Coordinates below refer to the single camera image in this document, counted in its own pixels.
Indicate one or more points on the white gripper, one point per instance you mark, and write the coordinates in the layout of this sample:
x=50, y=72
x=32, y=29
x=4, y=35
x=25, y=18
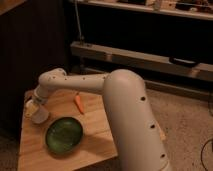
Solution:
x=31, y=108

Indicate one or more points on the white ceramic cup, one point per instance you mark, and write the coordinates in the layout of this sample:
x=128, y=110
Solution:
x=40, y=115

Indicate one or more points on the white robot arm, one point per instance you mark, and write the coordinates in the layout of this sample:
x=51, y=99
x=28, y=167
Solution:
x=129, y=114

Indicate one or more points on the green glass bowl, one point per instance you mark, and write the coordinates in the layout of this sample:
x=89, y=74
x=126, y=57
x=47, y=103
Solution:
x=63, y=135

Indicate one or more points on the orange carrot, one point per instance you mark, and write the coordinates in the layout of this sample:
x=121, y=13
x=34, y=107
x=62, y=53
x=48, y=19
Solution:
x=79, y=104

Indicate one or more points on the grey vertical pole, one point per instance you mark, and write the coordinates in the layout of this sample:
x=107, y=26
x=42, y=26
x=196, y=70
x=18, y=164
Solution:
x=81, y=37

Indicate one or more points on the upper wooden shelf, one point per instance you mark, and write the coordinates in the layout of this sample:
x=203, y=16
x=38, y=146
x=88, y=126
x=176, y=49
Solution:
x=142, y=8

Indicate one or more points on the long grey shelf rail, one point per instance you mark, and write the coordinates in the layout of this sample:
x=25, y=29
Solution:
x=141, y=60

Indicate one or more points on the black handle on rail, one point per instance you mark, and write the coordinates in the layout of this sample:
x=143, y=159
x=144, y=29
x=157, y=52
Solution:
x=182, y=63

